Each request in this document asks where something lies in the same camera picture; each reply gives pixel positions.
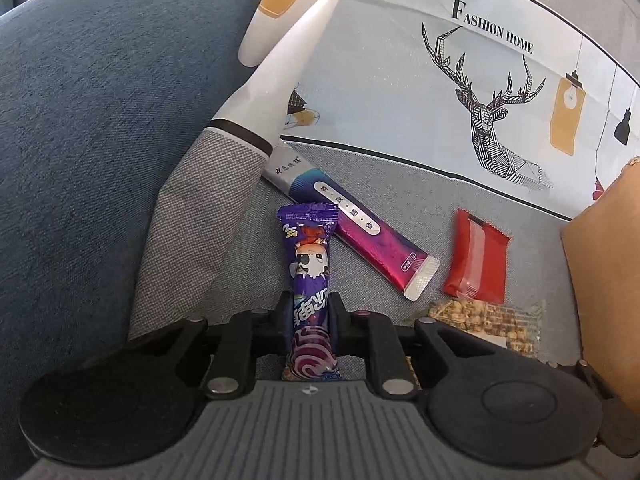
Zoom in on purple cartoon snack packet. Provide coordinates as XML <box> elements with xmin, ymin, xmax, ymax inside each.
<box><xmin>278</xmin><ymin>203</ymin><xmax>341</xmax><ymax>382</ymax></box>

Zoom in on clear peanut bag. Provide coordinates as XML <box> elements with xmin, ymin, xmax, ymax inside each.
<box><xmin>400</xmin><ymin>298</ymin><xmax>546</xmax><ymax>359</ymax></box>

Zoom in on purple gradient stick packet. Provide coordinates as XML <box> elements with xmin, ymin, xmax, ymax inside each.
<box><xmin>264</xmin><ymin>143</ymin><xmax>439</xmax><ymax>301</ymax></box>

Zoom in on small red snack packet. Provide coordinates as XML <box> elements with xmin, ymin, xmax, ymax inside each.
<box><xmin>442</xmin><ymin>209</ymin><xmax>510</xmax><ymax>304</ymax></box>

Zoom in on cardboard box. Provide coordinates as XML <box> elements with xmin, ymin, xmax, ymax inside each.
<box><xmin>561</xmin><ymin>157</ymin><xmax>640</xmax><ymax>413</ymax></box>

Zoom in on deer print sofa cover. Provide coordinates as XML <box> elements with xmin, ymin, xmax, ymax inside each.
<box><xmin>129</xmin><ymin>0</ymin><xmax>639</xmax><ymax>361</ymax></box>

